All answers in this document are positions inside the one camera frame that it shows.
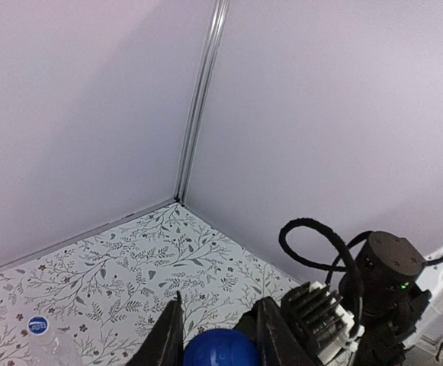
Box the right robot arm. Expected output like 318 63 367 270
236 219 443 365

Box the right aluminium corner post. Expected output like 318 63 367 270
174 0 230 204

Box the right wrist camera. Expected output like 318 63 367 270
280 281 364 365

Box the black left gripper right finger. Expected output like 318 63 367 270
254 297 314 366

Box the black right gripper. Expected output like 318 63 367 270
234 305 320 366

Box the right camera cable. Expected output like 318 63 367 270
278 217 374 317

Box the small clear bottle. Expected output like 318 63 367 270
27 315 83 366

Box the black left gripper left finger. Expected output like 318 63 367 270
129 291 184 366

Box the blue bottle cap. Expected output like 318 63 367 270
183 329 260 366

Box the floral tablecloth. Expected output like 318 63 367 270
0 204 297 365

